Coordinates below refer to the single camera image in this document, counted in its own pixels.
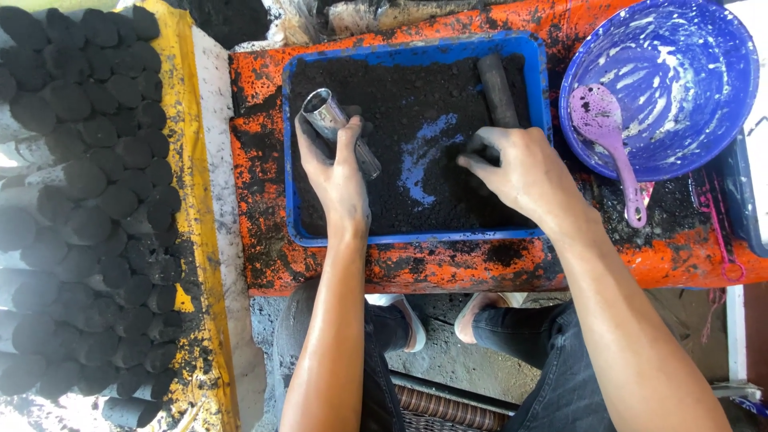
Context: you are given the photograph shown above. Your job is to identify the white metal frame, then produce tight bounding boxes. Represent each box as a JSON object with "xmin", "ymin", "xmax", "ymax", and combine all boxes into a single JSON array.
[{"xmin": 712, "ymin": 284, "xmax": 764, "ymax": 402}]

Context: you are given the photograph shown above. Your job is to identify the pile of black charcoal briquettes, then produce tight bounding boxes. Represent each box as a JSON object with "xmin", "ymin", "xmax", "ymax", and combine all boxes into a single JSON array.
[{"xmin": 0, "ymin": 5, "xmax": 184, "ymax": 430}]

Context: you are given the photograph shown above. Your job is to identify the person's white sandal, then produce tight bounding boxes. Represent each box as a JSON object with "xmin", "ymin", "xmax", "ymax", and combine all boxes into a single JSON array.
[
  {"xmin": 454, "ymin": 292, "xmax": 530, "ymax": 345},
  {"xmin": 365, "ymin": 293, "xmax": 427, "ymax": 354}
]

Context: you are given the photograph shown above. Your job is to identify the person's white left sandal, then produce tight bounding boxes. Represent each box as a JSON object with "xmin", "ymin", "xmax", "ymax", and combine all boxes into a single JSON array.
[{"xmin": 365, "ymin": 293, "xmax": 427, "ymax": 354}]

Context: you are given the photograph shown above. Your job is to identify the orange stained table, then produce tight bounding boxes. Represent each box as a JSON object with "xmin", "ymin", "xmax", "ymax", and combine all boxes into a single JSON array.
[{"xmin": 228, "ymin": 0, "xmax": 768, "ymax": 297}]

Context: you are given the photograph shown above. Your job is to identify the person's white right sandal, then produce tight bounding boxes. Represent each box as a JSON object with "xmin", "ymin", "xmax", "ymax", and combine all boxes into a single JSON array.
[{"xmin": 454, "ymin": 292, "xmax": 530, "ymax": 345}]

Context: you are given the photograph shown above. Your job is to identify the blue plastic basin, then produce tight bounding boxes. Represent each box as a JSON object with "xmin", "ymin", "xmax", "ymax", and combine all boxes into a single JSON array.
[{"xmin": 558, "ymin": 0, "xmax": 760, "ymax": 182}]

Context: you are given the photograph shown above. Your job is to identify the person's right hand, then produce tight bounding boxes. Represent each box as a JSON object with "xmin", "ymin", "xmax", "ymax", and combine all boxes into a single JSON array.
[{"xmin": 456, "ymin": 126, "xmax": 588, "ymax": 234}]

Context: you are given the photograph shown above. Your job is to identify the dark cylindrical rod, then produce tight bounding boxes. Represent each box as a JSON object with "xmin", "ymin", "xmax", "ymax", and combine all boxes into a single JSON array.
[{"xmin": 476, "ymin": 54, "xmax": 522, "ymax": 130}]

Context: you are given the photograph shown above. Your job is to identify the person's left hand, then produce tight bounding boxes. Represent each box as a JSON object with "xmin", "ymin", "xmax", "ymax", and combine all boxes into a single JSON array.
[{"xmin": 293, "ymin": 112, "xmax": 373, "ymax": 235}]

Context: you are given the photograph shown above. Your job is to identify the brown wicker chair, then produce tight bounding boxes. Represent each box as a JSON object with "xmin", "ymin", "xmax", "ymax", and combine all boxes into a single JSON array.
[{"xmin": 391, "ymin": 371, "xmax": 520, "ymax": 432}]

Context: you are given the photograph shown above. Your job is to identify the yellow tarp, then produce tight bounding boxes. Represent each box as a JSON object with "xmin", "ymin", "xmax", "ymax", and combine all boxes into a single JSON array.
[{"xmin": 137, "ymin": 0, "xmax": 241, "ymax": 432}]

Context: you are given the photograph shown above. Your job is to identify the person's dark jeans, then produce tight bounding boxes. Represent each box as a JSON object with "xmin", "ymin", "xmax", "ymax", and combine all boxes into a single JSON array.
[{"xmin": 273, "ymin": 278, "xmax": 620, "ymax": 432}]

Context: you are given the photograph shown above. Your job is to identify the shiny metal tube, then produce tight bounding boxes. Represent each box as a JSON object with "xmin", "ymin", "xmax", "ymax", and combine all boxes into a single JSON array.
[{"xmin": 300, "ymin": 88, "xmax": 382, "ymax": 181}]

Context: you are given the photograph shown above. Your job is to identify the pink string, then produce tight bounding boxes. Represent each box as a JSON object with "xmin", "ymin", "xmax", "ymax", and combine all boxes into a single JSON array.
[{"xmin": 690, "ymin": 170, "xmax": 748, "ymax": 344}]

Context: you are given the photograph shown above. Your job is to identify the black charcoal powder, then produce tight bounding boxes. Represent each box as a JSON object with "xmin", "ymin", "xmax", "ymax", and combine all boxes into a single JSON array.
[{"xmin": 290, "ymin": 53, "xmax": 538, "ymax": 237}]

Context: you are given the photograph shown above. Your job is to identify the dirty plastic sheet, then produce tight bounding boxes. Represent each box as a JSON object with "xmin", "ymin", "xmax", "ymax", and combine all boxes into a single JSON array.
[{"xmin": 262, "ymin": 0, "xmax": 517, "ymax": 45}]

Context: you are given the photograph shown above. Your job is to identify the blue plastic tray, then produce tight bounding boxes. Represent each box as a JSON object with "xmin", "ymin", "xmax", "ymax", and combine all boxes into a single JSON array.
[{"xmin": 281, "ymin": 31, "xmax": 553, "ymax": 248}]

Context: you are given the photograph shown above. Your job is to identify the white dusty sheet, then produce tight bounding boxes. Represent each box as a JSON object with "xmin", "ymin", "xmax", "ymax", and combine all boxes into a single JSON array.
[{"xmin": 191, "ymin": 25, "xmax": 268, "ymax": 432}]

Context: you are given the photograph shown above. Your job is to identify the dark blue container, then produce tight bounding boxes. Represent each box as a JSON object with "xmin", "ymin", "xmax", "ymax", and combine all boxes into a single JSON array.
[{"xmin": 720, "ymin": 117, "xmax": 768, "ymax": 259}]

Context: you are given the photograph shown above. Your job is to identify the purple plastic spoon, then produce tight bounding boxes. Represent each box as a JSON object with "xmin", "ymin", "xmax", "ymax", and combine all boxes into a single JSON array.
[{"xmin": 568, "ymin": 84, "xmax": 648, "ymax": 229}]

